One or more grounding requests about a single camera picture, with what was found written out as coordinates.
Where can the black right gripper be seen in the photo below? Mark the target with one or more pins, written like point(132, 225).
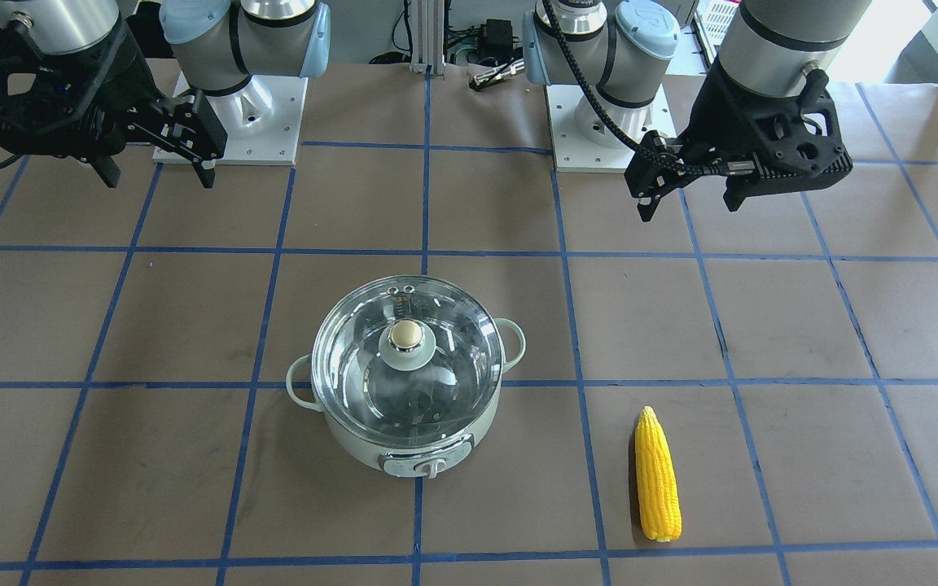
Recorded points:
point(120, 75)

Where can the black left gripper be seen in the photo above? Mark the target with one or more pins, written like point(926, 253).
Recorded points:
point(710, 114)

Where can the yellow corn cob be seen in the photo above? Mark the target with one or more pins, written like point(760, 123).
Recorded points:
point(660, 513)

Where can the glass pot lid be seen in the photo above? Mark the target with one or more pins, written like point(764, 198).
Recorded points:
point(408, 362)

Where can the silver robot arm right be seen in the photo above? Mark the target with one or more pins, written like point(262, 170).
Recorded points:
point(219, 45)

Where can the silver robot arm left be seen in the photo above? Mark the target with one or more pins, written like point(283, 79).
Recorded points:
point(618, 58)

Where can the white electric cooking pot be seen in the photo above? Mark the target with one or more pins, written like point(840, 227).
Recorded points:
point(408, 407)

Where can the black power adapter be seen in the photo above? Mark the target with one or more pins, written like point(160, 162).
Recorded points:
point(497, 39)

